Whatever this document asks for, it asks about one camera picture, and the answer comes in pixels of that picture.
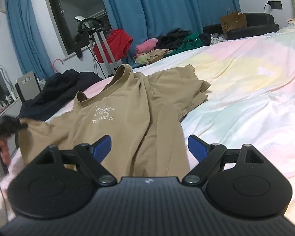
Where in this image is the blue curtain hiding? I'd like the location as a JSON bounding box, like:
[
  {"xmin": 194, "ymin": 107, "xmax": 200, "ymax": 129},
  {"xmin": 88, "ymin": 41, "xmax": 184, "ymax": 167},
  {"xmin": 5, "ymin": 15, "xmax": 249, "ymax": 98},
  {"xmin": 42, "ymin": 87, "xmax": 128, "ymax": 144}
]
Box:
[
  {"xmin": 4, "ymin": 0, "xmax": 56, "ymax": 81},
  {"xmin": 97, "ymin": 0, "xmax": 241, "ymax": 67}
]

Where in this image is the pink garment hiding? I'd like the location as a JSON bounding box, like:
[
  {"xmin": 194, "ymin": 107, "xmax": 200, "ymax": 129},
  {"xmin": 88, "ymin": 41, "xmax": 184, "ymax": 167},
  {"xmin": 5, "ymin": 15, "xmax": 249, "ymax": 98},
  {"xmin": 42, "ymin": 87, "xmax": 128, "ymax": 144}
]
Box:
[{"xmin": 135, "ymin": 38, "xmax": 159, "ymax": 54}]

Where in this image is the white desk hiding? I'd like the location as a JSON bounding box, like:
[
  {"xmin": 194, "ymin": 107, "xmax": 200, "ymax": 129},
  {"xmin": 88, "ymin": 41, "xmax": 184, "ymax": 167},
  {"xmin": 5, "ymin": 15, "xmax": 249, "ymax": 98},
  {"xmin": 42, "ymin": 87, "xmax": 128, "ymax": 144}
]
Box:
[{"xmin": 0, "ymin": 97, "xmax": 22, "ymax": 121}]

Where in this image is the red garment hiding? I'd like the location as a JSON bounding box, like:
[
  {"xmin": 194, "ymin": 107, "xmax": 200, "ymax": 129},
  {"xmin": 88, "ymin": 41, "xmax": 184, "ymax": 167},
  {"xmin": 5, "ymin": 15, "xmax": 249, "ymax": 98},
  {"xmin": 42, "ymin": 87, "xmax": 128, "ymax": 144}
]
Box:
[{"xmin": 94, "ymin": 29, "xmax": 133, "ymax": 65}]

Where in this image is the grey chair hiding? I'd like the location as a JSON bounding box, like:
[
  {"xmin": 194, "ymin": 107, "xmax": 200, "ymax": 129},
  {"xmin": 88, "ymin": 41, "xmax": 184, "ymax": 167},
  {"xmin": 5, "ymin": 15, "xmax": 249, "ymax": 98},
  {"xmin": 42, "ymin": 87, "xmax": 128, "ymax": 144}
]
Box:
[{"xmin": 15, "ymin": 71, "xmax": 43, "ymax": 104}]

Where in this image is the brown paper bag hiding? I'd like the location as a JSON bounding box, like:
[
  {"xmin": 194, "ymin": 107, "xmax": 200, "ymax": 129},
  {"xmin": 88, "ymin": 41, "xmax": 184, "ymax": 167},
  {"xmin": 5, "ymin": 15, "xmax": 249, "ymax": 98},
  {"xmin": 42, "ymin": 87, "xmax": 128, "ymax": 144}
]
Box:
[{"xmin": 220, "ymin": 8, "xmax": 248, "ymax": 33}]

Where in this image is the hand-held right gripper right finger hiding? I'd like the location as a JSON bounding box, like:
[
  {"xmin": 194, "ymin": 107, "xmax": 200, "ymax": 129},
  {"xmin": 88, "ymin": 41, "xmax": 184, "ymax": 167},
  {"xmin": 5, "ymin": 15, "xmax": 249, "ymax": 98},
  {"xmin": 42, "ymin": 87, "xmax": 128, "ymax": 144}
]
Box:
[{"xmin": 182, "ymin": 135, "xmax": 265, "ymax": 186}]

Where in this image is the pink hanger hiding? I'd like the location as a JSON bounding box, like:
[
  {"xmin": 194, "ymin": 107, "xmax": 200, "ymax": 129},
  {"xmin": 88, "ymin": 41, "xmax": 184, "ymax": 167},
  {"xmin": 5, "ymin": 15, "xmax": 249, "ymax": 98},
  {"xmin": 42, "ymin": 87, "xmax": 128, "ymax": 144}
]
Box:
[{"xmin": 53, "ymin": 58, "xmax": 64, "ymax": 73}]

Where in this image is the green garment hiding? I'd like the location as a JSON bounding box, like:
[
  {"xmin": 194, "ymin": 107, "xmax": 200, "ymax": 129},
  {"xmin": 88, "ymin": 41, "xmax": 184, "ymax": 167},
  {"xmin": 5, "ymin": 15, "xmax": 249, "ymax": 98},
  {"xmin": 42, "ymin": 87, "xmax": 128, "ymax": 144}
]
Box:
[{"xmin": 166, "ymin": 33, "xmax": 203, "ymax": 57}]

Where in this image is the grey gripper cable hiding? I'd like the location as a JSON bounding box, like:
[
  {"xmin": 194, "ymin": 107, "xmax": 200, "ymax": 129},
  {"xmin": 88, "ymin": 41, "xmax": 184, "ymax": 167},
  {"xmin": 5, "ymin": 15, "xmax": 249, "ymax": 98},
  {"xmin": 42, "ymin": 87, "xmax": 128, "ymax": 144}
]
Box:
[{"xmin": 0, "ymin": 177, "xmax": 9, "ymax": 223}]

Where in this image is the black wall socket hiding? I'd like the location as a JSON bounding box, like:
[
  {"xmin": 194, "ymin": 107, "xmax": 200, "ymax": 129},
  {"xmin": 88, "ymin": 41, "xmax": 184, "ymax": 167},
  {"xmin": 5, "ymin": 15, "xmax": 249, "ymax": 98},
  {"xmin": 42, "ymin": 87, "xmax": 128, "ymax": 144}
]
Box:
[{"xmin": 264, "ymin": 1, "xmax": 283, "ymax": 11}]

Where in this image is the person's left hand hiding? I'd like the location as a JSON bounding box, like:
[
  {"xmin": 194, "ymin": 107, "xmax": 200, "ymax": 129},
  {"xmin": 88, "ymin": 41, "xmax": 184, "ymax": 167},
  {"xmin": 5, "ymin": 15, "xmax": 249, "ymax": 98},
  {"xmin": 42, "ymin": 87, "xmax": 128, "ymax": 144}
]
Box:
[{"xmin": 0, "ymin": 138, "xmax": 12, "ymax": 166}]

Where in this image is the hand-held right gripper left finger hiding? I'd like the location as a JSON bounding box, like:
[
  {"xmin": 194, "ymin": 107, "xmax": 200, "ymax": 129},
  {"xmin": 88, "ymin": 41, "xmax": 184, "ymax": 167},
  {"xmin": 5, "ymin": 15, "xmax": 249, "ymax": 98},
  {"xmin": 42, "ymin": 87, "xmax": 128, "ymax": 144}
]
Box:
[{"xmin": 36, "ymin": 135, "xmax": 117, "ymax": 186}]

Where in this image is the black round sofa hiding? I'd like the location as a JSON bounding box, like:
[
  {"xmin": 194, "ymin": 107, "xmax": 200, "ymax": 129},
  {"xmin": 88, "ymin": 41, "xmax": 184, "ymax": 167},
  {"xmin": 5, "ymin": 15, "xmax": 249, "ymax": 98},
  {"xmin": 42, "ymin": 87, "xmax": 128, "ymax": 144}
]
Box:
[{"xmin": 203, "ymin": 12, "xmax": 280, "ymax": 40}]

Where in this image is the garment steamer stand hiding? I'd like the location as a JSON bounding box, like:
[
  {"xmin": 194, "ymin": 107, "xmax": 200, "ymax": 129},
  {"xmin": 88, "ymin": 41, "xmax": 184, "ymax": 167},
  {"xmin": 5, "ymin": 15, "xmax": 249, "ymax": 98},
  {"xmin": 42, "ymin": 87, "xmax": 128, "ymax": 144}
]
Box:
[{"xmin": 74, "ymin": 16, "xmax": 121, "ymax": 77}]

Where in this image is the black garment pile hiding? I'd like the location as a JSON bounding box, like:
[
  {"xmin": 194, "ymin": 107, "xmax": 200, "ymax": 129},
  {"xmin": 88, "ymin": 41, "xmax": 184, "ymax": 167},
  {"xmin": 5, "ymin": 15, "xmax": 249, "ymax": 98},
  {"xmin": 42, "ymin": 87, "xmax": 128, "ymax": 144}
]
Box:
[{"xmin": 156, "ymin": 31, "xmax": 212, "ymax": 50}]

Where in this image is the yellow-green garment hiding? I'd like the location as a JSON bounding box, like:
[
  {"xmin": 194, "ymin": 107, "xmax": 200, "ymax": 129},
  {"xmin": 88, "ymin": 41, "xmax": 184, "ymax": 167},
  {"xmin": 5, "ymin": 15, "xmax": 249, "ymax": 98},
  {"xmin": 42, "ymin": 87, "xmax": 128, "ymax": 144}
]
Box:
[{"xmin": 134, "ymin": 54, "xmax": 150, "ymax": 65}]

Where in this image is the tan t-shirt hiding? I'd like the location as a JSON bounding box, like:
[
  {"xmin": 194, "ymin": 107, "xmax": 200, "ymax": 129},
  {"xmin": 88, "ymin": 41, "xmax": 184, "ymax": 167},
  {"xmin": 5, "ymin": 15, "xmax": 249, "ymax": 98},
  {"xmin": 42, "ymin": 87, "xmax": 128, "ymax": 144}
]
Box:
[{"xmin": 17, "ymin": 64, "xmax": 212, "ymax": 177}]

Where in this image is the pastel bed sheet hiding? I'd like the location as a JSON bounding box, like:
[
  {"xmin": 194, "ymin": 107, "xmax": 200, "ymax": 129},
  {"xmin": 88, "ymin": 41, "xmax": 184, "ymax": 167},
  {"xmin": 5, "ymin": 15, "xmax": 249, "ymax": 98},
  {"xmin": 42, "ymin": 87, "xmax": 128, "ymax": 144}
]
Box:
[{"xmin": 0, "ymin": 26, "xmax": 295, "ymax": 227}]

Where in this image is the beige garment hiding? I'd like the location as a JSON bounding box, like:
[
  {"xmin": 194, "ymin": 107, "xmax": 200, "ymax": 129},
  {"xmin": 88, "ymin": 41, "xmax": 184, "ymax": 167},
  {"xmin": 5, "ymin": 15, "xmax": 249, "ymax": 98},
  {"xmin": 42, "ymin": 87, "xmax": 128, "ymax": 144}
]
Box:
[{"xmin": 147, "ymin": 49, "xmax": 175, "ymax": 63}]

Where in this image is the dark navy garment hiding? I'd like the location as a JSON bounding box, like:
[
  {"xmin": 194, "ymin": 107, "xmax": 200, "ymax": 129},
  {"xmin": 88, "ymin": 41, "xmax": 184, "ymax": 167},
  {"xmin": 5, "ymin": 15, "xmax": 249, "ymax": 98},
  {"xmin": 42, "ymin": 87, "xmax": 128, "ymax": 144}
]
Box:
[{"xmin": 19, "ymin": 69, "xmax": 106, "ymax": 122}]

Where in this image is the dark window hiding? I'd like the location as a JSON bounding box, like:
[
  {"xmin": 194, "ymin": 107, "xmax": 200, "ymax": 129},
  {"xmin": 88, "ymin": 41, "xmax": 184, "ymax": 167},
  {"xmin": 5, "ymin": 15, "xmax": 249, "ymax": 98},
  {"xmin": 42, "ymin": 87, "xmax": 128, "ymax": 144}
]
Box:
[{"xmin": 44, "ymin": 0, "xmax": 113, "ymax": 56}]

